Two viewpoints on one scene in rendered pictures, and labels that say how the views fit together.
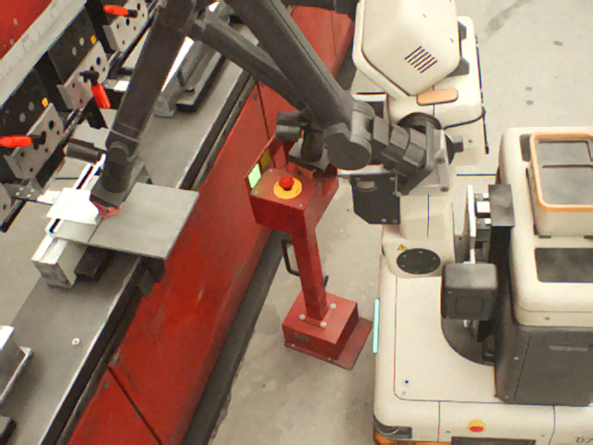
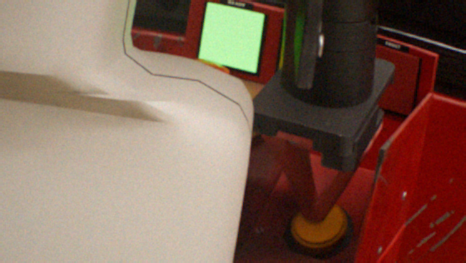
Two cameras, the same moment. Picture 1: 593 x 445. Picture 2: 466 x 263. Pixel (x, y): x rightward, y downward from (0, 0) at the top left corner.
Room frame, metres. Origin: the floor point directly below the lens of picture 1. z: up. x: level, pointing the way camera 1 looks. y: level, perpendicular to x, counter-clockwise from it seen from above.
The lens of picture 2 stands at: (1.12, -0.63, 0.99)
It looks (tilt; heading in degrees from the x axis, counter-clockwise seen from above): 19 degrees down; 76
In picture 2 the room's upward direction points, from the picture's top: 8 degrees clockwise
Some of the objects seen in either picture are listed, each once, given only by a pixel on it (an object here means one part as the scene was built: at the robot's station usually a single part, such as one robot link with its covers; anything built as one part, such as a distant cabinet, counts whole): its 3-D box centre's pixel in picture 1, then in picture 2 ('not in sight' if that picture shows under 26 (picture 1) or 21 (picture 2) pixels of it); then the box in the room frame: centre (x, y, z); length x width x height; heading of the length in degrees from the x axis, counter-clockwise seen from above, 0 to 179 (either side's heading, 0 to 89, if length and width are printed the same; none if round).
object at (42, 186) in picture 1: (45, 163); not in sight; (1.12, 0.49, 1.13); 0.10 x 0.02 x 0.10; 154
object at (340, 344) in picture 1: (327, 324); not in sight; (1.27, -0.04, 0.06); 0.25 x 0.20 x 0.12; 55
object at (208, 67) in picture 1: (206, 71); not in sight; (1.64, 0.17, 0.89); 0.30 x 0.05 x 0.03; 154
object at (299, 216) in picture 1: (294, 183); (260, 165); (1.29, -0.01, 0.75); 0.20 x 0.16 x 0.18; 145
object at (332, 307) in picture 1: (317, 311); not in sight; (1.29, -0.01, 0.13); 0.10 x 0.10 x 0.01; 55
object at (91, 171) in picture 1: (75, 200); not in sight; (1.14, 0.48, 0.98); 0.20 x 0.03 x 0.03; 154
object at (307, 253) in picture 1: (309, 263); not in sight; (1.29, -0.01, 0.39); 0.05 x 0.05 x 0.54; 55
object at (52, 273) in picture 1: (92, 208); not in sight; (1.17, 0.46, 0.92); 0.39 x 0.06 x 0.10; 154
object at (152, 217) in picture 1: (128, 215); not in sight; (1.05, 0.35, 1.00); 0.26 x 0.18 x 0.01; 64
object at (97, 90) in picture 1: (95, 90); not in sight; (1.23, 0.36, 1.20); 0.04 x 0.02 x 0.10; 64
